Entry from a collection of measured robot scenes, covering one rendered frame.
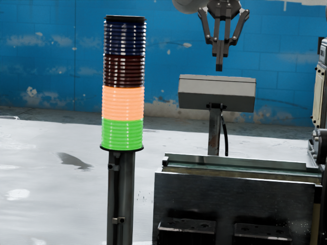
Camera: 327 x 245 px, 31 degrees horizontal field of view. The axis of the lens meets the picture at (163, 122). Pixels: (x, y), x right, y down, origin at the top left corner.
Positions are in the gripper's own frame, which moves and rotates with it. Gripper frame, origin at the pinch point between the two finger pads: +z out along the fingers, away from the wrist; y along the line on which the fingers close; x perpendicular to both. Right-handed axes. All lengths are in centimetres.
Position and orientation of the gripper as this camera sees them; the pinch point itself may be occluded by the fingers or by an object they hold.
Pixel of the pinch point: (220, 55)
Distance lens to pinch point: 141.1
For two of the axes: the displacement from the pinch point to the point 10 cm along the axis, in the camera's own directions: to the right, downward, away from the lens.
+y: 9.9, 0.6, -1.2
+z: -1.1, 8.7, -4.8
